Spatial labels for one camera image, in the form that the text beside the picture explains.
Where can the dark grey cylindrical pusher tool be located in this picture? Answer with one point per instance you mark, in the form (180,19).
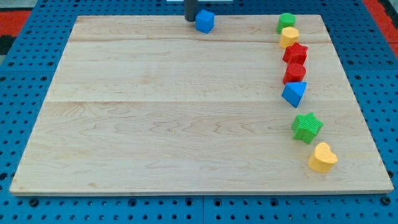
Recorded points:
(190,9)

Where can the red star block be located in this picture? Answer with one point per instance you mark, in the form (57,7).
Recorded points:
(295,53)

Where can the light wooden board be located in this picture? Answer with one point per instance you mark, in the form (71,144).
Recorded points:
(148,105)

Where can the green star block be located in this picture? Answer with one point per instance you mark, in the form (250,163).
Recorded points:
(306,127)

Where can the red cylinder block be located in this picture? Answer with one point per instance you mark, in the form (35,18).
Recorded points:
(295,72)

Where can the yellow heart block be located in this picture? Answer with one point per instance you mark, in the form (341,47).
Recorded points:
(322,159)

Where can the blue cube block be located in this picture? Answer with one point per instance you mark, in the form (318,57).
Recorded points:
(204,21)

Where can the yellow pentagon block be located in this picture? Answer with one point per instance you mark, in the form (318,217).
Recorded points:
(288,36)

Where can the green cylinder block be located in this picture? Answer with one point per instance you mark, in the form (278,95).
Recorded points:
(285,20)

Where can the blue triangle block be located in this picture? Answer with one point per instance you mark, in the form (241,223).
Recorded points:
(293,92)

